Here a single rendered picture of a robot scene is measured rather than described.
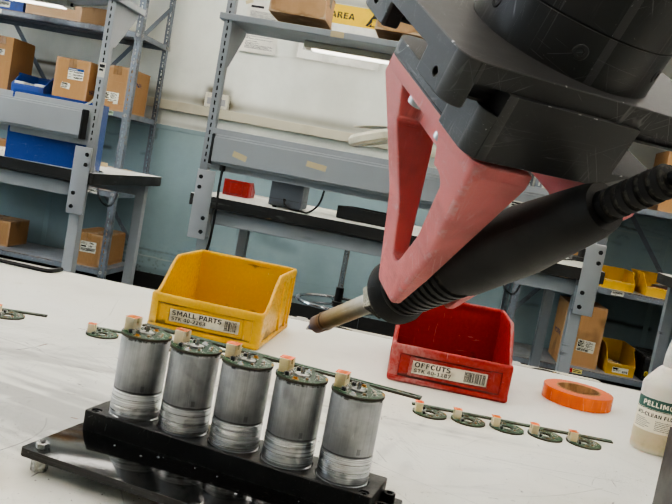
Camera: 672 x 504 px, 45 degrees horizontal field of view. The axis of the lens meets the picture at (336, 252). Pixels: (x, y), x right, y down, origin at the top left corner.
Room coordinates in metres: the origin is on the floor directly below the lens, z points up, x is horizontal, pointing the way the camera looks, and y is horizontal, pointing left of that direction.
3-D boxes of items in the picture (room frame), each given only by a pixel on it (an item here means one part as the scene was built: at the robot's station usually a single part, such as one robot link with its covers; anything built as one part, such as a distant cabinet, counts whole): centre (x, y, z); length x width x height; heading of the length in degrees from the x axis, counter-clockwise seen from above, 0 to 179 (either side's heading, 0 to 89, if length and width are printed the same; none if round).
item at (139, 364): (0.40, 0.09, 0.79); 0.02 x 0.02 x 0.05
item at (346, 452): (0.36, -0.02, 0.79); 0.02 x 0.02 x 0.05
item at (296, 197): (2.86, 0.20, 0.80); 0.15 x 0.12 x 0.10; 175
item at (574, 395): (0.69, -0.23, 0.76); 0.06 x 0.06 x 0.01
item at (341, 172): (2.67, -0.17, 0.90); 1.30 x 0.06 x 0.12; 84
